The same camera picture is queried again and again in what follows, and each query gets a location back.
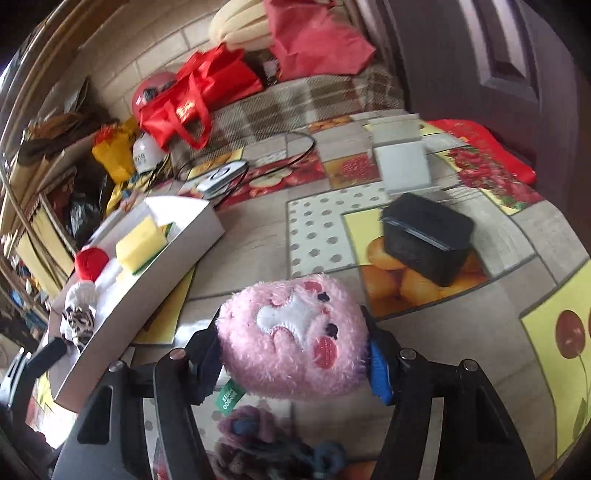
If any stack of cardboard pieces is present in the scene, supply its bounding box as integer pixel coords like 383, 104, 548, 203
0, 78, 116, 296

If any dark brown door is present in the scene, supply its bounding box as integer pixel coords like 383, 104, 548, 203
355, 0, 591, 259

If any white cardboard box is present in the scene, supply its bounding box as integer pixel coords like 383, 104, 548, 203
48, 195, 226, 412

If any black white patterned cloth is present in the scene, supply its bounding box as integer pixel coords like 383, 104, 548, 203
60, 302, 98, 352

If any black cable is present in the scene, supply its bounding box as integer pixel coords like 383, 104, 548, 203
173, 131, 317, 204

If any white flat electronic device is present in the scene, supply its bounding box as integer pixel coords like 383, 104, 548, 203
196, 161, 250, 199

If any yellow bag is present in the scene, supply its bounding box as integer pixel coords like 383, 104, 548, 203
91, 117, 139, 213

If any red tote bag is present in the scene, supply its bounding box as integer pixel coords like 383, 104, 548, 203
139, 44, 264, 151

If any red cloth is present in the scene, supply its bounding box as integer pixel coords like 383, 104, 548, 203
268, 0, 377, 84

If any black plastic bag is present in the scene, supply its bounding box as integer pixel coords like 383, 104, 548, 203
65, 171, 112, 245

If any plaid sofa cover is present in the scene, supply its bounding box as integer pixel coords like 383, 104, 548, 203
166, 65, 407, 167

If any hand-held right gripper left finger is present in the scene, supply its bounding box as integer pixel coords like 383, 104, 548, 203
53, 318, 225, 480

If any black box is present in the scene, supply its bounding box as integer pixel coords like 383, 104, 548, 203
379, 192, 475, 288

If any white card stand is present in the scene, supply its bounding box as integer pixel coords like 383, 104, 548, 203
365, 113, 439, 195

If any white sock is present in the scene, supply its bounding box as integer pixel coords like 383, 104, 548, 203
65, 281, 100, 315

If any yellow sponge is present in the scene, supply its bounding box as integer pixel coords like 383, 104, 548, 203
115, 216, 169, 277

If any pink plush toy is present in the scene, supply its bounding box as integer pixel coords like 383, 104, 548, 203
215, 274, 372, 418

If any blue grey hair tie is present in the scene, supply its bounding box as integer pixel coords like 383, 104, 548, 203
305, 440, 347, 476

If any red paper packet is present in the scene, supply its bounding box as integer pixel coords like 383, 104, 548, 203
427, 119, 539, 185

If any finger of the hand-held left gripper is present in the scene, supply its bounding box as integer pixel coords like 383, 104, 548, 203
28, 338, 68, 376

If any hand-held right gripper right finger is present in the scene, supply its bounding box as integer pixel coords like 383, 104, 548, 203
360, 305, 536, 480

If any fruit print tablecloth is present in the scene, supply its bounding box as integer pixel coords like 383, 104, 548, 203
28, 111, 591, 480

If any red plush apple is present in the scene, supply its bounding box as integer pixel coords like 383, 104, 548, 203
74, 247, 110, 282

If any cream plush pillow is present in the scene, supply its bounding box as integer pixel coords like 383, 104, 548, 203
210, 0, 278, 51

